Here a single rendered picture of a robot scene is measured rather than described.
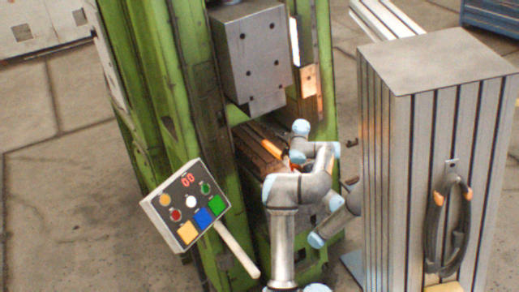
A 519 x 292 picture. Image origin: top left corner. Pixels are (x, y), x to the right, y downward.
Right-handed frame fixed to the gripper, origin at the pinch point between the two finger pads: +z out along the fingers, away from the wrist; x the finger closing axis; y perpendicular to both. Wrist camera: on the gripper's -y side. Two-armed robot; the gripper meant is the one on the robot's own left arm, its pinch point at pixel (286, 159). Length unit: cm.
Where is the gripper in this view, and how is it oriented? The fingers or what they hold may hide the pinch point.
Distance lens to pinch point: 257.7
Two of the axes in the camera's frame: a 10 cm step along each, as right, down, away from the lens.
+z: -1.1, 5.0, 8.6
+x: 8.6, -3.8, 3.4
